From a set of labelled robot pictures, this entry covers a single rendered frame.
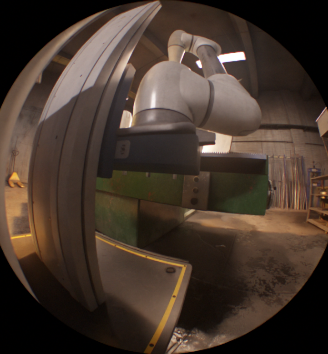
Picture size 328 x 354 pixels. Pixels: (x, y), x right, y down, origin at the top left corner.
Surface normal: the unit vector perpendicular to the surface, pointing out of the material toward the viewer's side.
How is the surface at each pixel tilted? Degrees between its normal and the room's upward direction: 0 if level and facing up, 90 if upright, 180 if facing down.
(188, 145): 90
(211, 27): 180
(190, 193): 90
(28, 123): 90
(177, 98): 96
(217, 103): 121
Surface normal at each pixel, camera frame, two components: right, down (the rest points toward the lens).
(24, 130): 0.80, 0.04
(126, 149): -0.31, -0.07
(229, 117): 0.00, 0.68
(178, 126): -0.60, -0.09
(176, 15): -0.09, 0.99
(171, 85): 0.17, 0.02
